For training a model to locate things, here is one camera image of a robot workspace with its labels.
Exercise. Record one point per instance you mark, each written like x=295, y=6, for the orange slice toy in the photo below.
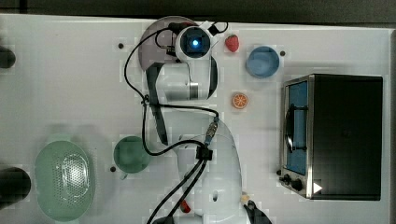
x=239, y=100

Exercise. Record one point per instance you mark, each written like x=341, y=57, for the green colander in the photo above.
x=63, y=180

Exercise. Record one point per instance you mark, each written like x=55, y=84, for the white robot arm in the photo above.
x=207, y=158

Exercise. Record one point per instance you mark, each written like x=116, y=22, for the black toaster oven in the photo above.
x=331, y=138

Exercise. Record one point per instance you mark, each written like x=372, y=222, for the peeled banana toy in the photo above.
x=245, y=200

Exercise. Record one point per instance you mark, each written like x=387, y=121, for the small red strawberry toy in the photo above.
x=185, y=207

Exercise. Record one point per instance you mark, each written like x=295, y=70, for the blue bowl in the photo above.
x=262, y=62

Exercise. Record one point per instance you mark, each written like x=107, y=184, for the black cylinder cup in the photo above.
x=15, y=185

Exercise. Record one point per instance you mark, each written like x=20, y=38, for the grey round plate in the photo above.
x=149, y=52

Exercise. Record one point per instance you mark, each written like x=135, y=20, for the black cylinder holder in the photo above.
x=7, y=57

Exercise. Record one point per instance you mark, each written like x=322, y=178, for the green metal mug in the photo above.
x=130, y=156

